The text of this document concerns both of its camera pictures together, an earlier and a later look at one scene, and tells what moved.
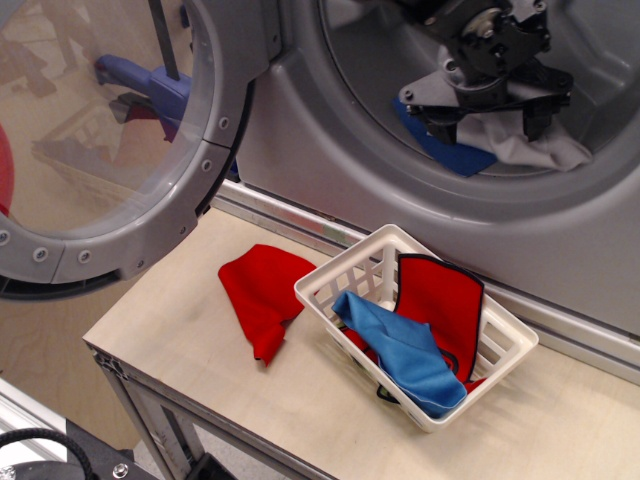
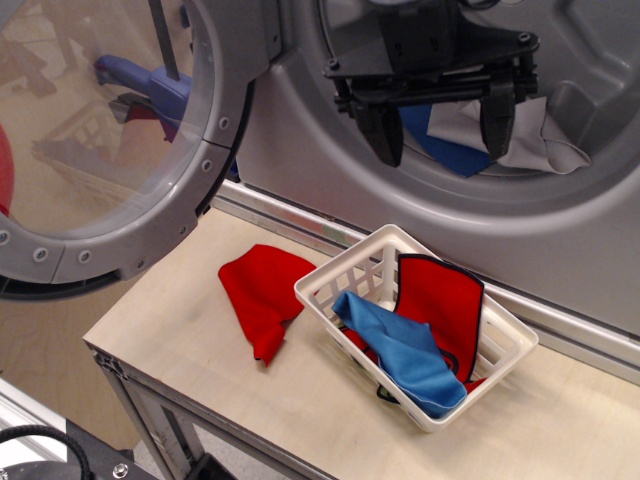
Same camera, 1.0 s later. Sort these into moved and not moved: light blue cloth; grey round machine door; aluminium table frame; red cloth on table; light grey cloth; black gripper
Moved: black gripper; light grey cloth
Not moved: red cloth on table; grey round machine door; light blue cloth; aluminium table frame
